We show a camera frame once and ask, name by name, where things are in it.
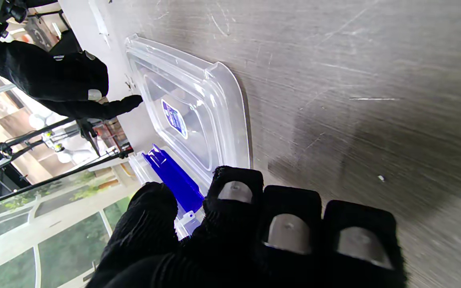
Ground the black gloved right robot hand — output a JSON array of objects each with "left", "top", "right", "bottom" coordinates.
[{"left": 0, "top": 40, "right": 144, "bottom": 120}]

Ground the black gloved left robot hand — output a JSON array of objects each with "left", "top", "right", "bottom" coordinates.
[{"left": 86, "top": 166, "right": 407, "bottom": 288}]

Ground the black tripod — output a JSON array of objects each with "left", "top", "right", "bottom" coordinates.
[{"left": 0, "top": 116, "right": 135, "bottom": 212}]

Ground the clear lid with blue mark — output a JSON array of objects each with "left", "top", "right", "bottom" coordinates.
[{"left": 124, "top": 34, "right": 251, "bottom": 186}]

